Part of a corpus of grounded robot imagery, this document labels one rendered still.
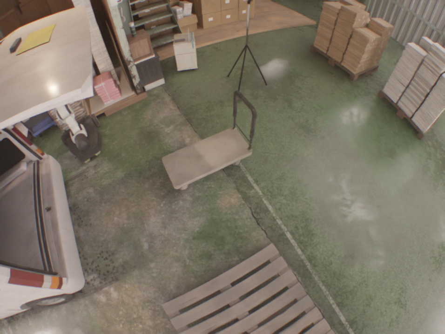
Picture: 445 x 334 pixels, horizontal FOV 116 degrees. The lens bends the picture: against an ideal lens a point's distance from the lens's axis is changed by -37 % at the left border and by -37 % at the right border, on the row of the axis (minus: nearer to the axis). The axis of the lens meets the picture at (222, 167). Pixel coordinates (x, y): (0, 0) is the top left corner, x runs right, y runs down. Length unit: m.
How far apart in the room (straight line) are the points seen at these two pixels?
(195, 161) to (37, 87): 1.75
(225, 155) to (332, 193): 1.23
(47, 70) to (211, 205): 1.84
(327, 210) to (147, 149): 2.12
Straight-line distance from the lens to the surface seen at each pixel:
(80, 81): 0.66
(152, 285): 2.13
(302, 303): 2.02
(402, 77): 4.01
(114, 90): 3.33
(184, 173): 2.13
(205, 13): 4.95
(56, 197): 2.25
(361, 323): 2.47
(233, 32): 4.81
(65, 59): 0.83
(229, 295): 1.91
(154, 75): 3.39
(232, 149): 2.25
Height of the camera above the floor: 2.03
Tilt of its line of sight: 59 degrees down
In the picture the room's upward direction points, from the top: 2 degrees counter-clockwise
